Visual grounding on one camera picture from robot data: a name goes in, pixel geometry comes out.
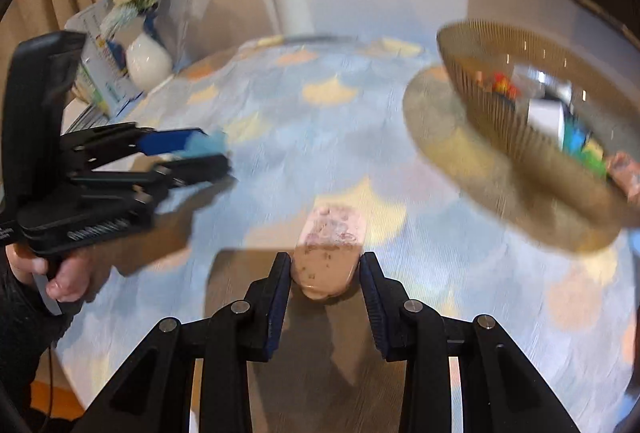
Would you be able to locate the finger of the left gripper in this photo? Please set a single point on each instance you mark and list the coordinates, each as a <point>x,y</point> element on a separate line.
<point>184,143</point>
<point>191,171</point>

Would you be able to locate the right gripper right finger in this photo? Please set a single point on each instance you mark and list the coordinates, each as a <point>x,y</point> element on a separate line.
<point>501,390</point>

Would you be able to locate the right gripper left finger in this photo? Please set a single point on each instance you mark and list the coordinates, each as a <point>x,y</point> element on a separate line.
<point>151,391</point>

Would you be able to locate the pink packaged item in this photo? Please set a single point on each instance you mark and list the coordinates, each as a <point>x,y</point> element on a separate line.
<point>327,251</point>

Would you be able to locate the white small box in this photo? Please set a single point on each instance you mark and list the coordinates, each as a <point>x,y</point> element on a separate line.
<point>547,116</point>

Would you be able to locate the amber ribbed glass bowl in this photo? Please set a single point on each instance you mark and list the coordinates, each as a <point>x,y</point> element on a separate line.
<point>471,46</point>

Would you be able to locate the teal toy dinosaur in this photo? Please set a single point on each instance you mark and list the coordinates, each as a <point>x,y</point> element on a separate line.
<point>207,143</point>

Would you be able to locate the blue rectangular box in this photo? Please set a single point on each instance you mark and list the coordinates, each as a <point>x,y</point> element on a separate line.
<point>575,137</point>

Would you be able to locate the red black toy figure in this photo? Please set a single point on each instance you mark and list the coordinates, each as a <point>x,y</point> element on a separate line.
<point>497,84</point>

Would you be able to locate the clear packet with round label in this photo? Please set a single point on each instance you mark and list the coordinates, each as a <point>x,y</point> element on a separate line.
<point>537,84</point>

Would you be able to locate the black sleeved left forearm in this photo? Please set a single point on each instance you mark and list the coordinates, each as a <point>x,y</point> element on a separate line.
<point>27,330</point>

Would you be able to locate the person's left hand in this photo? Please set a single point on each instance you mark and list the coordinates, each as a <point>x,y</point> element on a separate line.
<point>79,278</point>

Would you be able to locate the stack of booklets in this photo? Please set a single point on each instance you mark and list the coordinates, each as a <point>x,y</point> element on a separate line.
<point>106,85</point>

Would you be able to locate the white ribbed vase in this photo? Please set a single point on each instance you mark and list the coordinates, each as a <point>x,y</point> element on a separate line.
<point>149,65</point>

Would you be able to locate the patterned fan-motif tablecloth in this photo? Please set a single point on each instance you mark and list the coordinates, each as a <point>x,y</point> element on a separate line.
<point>338,146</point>

